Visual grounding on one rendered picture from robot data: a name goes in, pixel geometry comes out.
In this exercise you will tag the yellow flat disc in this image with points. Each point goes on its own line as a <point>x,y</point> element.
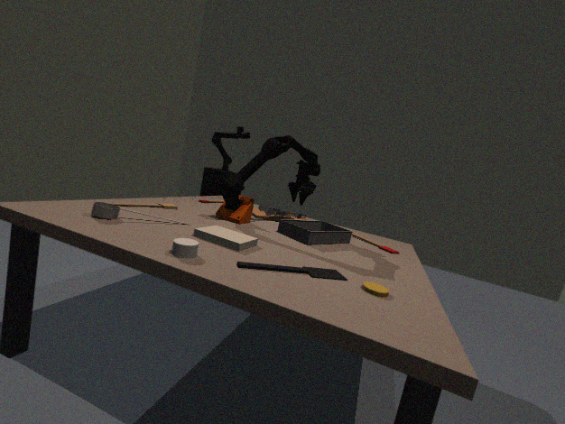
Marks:
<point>375,289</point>

